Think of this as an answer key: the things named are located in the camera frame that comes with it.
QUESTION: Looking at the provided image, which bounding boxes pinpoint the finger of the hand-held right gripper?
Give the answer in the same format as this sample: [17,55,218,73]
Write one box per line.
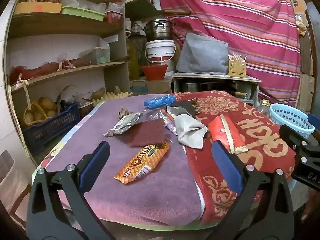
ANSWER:
[308,114,320,132]
[279,124,320,165]

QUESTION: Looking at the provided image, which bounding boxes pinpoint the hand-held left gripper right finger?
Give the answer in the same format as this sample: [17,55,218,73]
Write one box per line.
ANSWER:
[211,140,295,240]

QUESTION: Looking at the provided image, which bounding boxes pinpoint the white printed sack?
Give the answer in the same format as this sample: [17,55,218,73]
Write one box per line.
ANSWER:
[0,150,33,230]

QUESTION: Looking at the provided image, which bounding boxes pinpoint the orange snack wrapper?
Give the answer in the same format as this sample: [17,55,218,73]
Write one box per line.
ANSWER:
[114,141,170,184]

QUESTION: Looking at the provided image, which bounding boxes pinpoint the yellow egg tray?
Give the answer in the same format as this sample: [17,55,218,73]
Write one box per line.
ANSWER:
[92,91,132,107]

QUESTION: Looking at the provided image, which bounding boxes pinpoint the yellow flat box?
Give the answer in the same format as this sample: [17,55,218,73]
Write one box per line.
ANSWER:
[14,1,62,15]

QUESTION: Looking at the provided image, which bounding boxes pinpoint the yellow net bag of potatoes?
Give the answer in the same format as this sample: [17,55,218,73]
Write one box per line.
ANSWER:
[22,96,57,127]

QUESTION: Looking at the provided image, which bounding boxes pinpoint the steel cooking pot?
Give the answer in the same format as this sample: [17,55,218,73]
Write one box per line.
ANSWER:
[143,18,175,42]

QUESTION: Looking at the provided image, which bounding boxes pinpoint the red mesh bag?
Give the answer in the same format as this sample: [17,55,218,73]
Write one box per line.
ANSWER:
[9,59,92,80]

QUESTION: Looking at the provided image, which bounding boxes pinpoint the red striped cloth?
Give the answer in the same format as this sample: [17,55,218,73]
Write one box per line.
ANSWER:
[155,0,304,105]

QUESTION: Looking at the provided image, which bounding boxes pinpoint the yellow oil jug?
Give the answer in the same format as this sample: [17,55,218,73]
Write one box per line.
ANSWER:
[125,31,139,80]

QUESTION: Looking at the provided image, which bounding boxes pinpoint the wooden stick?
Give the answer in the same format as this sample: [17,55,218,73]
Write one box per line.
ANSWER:
[161,9,193,16]

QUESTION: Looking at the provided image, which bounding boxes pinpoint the wooden shelf unit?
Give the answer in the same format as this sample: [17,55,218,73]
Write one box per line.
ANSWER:
[5,0,163,165]

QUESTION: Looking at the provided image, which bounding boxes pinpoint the maroon scouring pad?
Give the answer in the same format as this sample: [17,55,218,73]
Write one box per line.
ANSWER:
[127,118,167,147]

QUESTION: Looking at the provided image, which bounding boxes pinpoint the tan hanging bundle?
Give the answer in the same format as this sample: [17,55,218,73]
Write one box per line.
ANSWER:
[296,20,307,36]

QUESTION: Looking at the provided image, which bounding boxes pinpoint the bamboo utensil holder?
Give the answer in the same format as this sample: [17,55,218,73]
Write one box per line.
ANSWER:
[228,54,248,77]

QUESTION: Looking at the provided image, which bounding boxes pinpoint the silver foil wrapper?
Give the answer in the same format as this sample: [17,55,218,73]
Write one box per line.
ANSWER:
[166,106,187,118]

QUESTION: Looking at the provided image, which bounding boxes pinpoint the purple towel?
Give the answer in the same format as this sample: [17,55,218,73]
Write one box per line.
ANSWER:
[46,94,205,227]

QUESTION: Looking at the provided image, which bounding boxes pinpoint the blue plastic bag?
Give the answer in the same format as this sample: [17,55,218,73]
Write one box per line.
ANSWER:
[144,94,176,109]

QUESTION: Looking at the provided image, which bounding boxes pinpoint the cardboard box with blue print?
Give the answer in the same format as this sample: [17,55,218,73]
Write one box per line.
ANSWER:
[130,79,173,94]

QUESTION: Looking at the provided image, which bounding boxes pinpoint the clear bottle with yellow label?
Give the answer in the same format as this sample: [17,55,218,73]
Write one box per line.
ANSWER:
[259,99,272,117]

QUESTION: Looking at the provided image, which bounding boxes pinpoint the grey foil pouch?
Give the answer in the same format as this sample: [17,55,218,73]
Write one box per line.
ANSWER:
[174,114,208,148]

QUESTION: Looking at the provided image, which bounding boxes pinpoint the white plastic bucket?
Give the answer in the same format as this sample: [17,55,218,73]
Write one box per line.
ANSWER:
[145,39,177,64]

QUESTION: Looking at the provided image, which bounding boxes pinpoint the red paper packet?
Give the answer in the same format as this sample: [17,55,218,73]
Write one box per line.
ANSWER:
[208,114,249,155]

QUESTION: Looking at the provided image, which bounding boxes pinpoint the large brown potato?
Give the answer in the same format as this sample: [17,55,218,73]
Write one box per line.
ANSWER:
[91,87,107,100]

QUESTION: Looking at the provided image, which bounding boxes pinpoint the green plastic tray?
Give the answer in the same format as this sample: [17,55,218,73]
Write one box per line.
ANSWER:
[61,6,105,22]

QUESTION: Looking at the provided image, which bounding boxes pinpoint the small white shelf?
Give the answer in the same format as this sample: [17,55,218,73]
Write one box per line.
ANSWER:
[171,72,262,105]

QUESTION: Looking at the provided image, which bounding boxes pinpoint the light blue plastic basket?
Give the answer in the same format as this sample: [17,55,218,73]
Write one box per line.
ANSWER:
[269,103,316,139]

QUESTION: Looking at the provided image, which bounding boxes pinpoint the red woven basket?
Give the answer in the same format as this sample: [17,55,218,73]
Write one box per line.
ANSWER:
[141,64,168,81]

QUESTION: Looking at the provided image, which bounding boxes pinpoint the brown paper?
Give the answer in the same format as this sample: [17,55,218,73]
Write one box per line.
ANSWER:
[118,107,133,119]

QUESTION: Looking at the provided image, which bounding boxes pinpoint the blue plastic crate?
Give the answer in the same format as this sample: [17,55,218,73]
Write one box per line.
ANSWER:
[22,102,80,155]

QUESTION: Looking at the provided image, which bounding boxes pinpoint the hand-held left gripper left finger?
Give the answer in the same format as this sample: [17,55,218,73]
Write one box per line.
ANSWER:
[26,141,112,240]

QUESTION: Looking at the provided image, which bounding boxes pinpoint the small red basket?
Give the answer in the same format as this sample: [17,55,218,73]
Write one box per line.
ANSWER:
[104,10,123,25]

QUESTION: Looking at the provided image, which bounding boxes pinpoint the clear plastic container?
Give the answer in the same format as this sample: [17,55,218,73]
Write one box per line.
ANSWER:
[80,47,111,64]

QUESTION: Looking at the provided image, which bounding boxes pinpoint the steel pot in small shelf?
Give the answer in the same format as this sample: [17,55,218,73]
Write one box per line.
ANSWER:
[184,80,200,93]

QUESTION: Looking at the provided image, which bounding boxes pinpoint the red patterned towel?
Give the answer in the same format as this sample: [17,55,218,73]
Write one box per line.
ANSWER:
[172,90,297,224]

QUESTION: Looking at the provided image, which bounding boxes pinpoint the purple snack wrapper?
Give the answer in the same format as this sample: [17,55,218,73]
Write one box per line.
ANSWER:
[163,115,179,136]

